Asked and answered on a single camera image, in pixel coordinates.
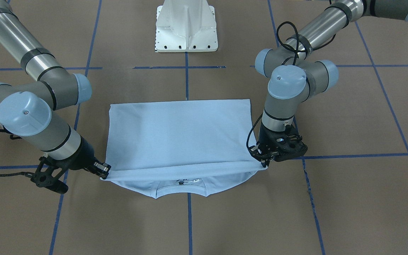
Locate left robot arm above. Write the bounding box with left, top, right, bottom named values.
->
left=247, top=0, right=408, bottom=168

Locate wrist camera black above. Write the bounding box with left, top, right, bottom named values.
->
left=273, top=134, right=308, bottom=162
left=26, top=156, right=68, bottom=194

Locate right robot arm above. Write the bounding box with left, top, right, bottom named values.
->
left=0, top=0, right=111, bottom=179

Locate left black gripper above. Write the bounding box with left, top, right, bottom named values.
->
left=248, top=124, right=302, bottom=168

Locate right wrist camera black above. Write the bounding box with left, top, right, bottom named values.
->
left=26, top=156, right=68, bottom=194

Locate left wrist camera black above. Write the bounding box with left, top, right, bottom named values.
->
left=273, top=134, right=308, bottom=162

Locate light blue t-shirt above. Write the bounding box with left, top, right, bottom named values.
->
left=106, top=100, right=265, bottom=199

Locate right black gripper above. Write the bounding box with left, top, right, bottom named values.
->
left=61, top=137, right=112, bottom=179

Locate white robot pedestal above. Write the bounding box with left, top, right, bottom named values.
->
left=154, top=0, right=219, bottom=53

